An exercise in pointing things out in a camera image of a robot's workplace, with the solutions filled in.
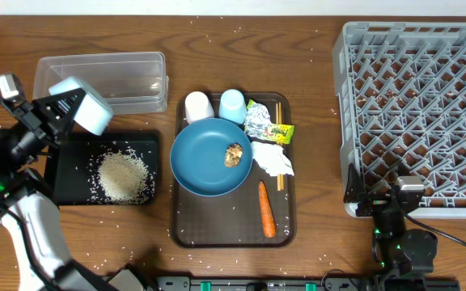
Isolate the pile of rice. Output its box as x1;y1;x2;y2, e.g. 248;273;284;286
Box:
87;147;155;205

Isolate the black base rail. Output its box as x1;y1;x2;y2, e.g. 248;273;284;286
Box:
149;276;460;291

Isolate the black waste tray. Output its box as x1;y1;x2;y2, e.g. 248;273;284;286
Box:
44;132;159;205

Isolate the light blue bowl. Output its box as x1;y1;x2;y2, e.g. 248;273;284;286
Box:
49;77;114;136

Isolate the dark brown serving tray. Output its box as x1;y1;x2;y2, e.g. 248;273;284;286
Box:
170;103;296;248

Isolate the crumpled white napkin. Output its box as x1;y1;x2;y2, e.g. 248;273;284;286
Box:
251;141;294;176

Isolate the white plastic cup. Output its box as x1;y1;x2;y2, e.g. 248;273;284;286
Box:
184;91;214;124

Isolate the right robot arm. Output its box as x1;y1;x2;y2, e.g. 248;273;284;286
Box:
343;165;438;290

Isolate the grey dishwasher rack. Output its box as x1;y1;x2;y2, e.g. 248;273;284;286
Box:
333;22;466;219

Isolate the yellow green snack wrapper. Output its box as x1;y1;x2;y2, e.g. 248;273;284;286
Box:
261;121;294;144

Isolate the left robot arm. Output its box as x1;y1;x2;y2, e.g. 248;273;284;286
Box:
0;87;149;290

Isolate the orange carrot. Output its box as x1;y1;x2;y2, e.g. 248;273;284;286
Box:
258;181;276;238

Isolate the brown dried mushroom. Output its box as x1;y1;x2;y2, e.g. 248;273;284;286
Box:
224;143;244;167

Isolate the light blue plastic cup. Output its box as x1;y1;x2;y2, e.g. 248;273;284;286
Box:
218;89;247;124

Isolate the clear plastic bin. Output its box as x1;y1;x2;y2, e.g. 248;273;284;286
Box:
33;52;168;115

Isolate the crumpled aluminium foil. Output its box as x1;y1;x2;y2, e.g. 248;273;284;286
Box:
244;99;271;139

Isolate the dark blue plate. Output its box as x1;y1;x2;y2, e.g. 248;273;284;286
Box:
170;118;253;196

